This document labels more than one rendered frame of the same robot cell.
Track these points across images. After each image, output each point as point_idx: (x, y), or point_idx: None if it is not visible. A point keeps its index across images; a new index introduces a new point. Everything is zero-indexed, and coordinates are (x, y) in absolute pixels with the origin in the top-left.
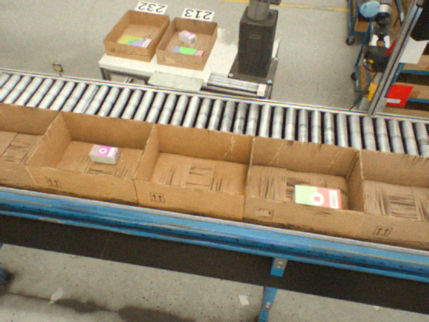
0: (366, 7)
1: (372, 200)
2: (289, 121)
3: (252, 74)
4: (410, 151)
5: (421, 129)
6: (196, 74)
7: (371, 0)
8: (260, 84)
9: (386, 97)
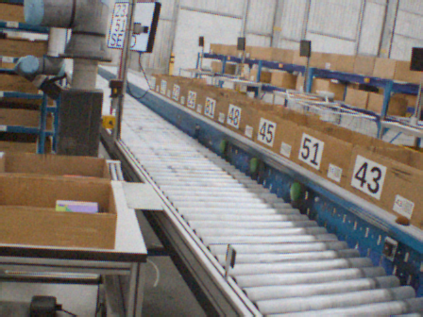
0: (65, 65)
1: None
2: (156, 156)
3: None
4: (150, 135)
5: (124, 130)
6: (113, 186)
7: (63, 59)
8: (107, 161)
9: None
